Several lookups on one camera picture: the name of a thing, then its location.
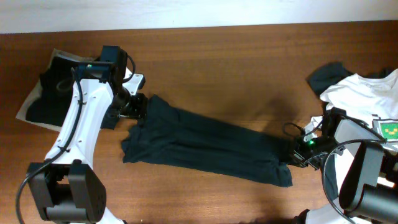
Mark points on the white printed t-shirt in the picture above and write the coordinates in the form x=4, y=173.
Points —
x=370, y=109

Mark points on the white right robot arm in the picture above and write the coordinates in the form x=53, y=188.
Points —
x=368, y=193

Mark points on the dark green Nike t-shirt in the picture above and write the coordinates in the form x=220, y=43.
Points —
x=175, y=137

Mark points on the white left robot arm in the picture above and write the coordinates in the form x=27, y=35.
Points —
x=64, y=186

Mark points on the folded black clothes stack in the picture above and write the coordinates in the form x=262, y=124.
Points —
x=94, y=85

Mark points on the dark crumpled garment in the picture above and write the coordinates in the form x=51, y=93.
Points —
x=334, y=80

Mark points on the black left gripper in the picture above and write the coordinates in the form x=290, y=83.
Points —
x=138, y=109

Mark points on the beige folded cloth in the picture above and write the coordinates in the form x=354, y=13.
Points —
x=46, y=106

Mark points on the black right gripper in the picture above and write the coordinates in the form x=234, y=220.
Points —
x=300, y=159

